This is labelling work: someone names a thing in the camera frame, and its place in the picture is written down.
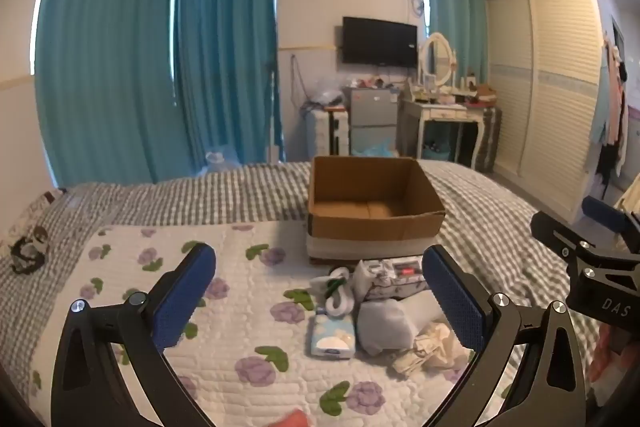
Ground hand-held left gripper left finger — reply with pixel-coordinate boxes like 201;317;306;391
50;243;217;427

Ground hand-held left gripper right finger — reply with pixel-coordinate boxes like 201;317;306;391
421;244;587;427

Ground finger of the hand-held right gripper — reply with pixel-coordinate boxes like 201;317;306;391
530;210;601;269
581;196;640;253

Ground black white printed wipes pack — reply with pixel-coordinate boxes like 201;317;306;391
356;259;432;304

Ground grey cloth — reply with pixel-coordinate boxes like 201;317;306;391
356;299;427;356

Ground cardboard box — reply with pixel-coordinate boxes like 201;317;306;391
306;155;447;266

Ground white socks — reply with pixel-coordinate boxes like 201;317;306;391
310;266;359;319

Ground blue white tissue pack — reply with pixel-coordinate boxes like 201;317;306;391
306;314;357;361

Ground person's right hand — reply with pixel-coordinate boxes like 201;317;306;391
586;322;630;384

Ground floral quilted blanket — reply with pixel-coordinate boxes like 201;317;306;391
27;223;531;427

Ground hanging clothes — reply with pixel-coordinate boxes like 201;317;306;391
590;32;632;198

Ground cream louvred wardrobe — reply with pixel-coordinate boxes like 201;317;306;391
484;0;619;224

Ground clear water jug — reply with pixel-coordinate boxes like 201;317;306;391
204;149;242;174

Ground white dressing table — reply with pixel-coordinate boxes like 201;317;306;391
399;99;489;168

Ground orange cloth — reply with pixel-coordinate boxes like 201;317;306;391
272;408;312;427

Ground black white small cloth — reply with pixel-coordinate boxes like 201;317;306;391
9;227;52;276

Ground blue plastic bag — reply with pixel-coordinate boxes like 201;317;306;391
352;141;399;158

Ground small grey fridge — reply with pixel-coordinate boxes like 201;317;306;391
344;87;401;158

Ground oval white vanity mirror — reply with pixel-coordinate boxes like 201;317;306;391
419;32;459;89

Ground clear plastic bag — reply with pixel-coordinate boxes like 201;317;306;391
307;77;346;108

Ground narrow teal curtain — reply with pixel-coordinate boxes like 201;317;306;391
419;0;489;81

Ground medium teal curtain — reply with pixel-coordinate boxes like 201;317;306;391
172;0;282;168

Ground wide teal curtain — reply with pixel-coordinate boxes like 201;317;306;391
33;0;182;186

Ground black hanging cable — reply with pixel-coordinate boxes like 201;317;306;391
291;54;312;108

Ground black wall television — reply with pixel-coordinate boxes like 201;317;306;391
341;17;419;69

